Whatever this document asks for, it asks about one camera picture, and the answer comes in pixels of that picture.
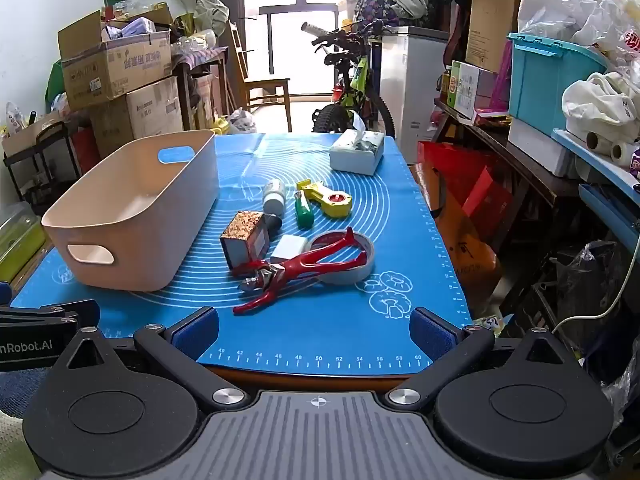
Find white cloth bundle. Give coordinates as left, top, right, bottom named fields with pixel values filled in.
left=562, top=72, right=640, bottom=130

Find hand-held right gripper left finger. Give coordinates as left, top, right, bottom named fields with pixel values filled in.
left=57, top=306, right=251, bottom=408

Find white cable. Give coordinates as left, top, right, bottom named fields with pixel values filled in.
left=552, top=255, right=640, bottom=335

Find small white bottle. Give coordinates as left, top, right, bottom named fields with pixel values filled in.
left=263, top=180, right=287, bottom=218

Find black cart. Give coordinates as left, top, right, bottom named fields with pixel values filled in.
left=2, top=120, right=83, bottom=203

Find blue silicone mat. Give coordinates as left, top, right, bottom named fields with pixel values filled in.
left=10, top=132, right=473, bottom=378

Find dark wooden side table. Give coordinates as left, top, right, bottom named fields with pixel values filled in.
left=432, top=97, right=583, bottom=261

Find open cardboard box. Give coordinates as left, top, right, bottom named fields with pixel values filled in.
left=57, top=10, right=173, bottom=111

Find red paper bag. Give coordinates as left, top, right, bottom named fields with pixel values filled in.
left=417, top=141, right=521, bottom=241

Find teal storage bin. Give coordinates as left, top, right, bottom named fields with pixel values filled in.
left=506, top=32, right=608, bottom=137

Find orange paper bag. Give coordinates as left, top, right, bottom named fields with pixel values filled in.
left=430, top=195, right=503, bottom=311

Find floral cloth bundle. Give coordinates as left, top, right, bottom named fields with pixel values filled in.
left=355, top=0, right=401, bottom=27

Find black green bicycle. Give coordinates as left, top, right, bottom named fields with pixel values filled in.
left=301, top=20, right=396, bottom=138

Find tape roll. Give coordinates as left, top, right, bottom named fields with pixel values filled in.
left=305, top=230, right=377, bottom=286

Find small box with speckled top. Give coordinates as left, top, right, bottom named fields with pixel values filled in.
left=220, top=211, right=271, bottom=277

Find green handled tool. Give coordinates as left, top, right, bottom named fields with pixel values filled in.
left=294, top=191, right=315, bottom=229

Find black plastic bag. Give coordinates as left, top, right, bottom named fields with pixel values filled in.
left=555, top=240, right=632, bottom=343

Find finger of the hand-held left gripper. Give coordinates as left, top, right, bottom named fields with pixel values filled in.
left=0, top=282, right=101, bottom=333

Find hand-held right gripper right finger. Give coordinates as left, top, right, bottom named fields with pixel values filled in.
left=382, top=306, right=581, bottom=408

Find beige plastic basket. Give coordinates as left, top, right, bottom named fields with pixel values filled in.
left=41, top=130, right=219, bottom=292

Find green white carton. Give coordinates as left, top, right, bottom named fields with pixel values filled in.
left=446, top=61, right=493, bottom=114

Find white foam box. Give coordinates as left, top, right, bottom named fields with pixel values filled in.
left=507, top=117, right=577, bottom=177

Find white charger plug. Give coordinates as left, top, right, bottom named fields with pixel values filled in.
left=270, top=235, right=309, bottom=264

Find white plastic bags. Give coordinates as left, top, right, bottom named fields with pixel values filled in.
left=517, top=0, right=640, bottom=61

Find green plastic box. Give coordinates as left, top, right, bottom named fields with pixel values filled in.
left=0, top=217, right=47, bottom=281

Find tall cardboard box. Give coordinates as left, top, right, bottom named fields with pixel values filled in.
left=465, top=0, right=526, bottom=73

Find white chest freezer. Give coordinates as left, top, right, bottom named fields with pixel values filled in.
left=380, top=26, right=451, bottom=165

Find red carton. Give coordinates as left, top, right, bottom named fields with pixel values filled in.
left=70, top=127, right=101, bottom=173

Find wooden chair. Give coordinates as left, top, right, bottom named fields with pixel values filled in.
left=227, top=22, right=293, bottom=132

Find white tissue box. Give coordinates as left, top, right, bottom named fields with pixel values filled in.
left=329, top=116, right=386, bottom=176

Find large taped cardboard box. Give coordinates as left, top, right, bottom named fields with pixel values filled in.
left=90, top=76, right=183, bottom=158

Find yellow tape cutter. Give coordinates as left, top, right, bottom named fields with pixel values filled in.
left=296, top=180, right=353, bottom=218

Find white floor bag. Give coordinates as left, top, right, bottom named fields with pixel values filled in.
left=227, top=108, right=257, bottom=134

